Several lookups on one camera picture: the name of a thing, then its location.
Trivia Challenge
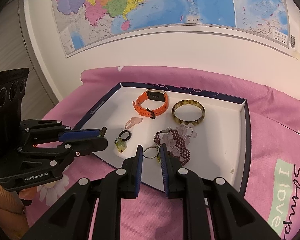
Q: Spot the black ring green charm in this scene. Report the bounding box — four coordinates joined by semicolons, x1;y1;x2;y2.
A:
114;130;132;153

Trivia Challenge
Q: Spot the maroon beaded bracelet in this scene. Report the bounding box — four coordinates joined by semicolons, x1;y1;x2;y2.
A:
153;127;192;166

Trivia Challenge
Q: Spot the clear lilac bead bracelet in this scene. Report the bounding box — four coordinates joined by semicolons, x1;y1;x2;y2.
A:
160;122;199;158

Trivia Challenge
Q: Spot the left hand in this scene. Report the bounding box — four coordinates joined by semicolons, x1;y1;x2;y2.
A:
0;185;37;239

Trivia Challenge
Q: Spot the pink hair clip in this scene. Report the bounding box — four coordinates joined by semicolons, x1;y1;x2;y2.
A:
125;116;143;129

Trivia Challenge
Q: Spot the navy white shallow box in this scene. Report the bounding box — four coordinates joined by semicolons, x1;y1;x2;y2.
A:
76;82;251;194

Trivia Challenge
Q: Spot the orange smart watch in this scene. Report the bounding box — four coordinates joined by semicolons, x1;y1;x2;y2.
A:
133;89;169;119

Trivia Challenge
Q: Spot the pink floral bed sheet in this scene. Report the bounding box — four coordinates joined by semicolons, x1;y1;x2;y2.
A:
25;66;300;239

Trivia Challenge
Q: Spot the tortoiseshell bangle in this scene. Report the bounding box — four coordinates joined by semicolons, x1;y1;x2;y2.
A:
171;99;206;126

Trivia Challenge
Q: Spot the colourful wall map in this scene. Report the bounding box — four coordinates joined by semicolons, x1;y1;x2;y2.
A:
51;0;295;56

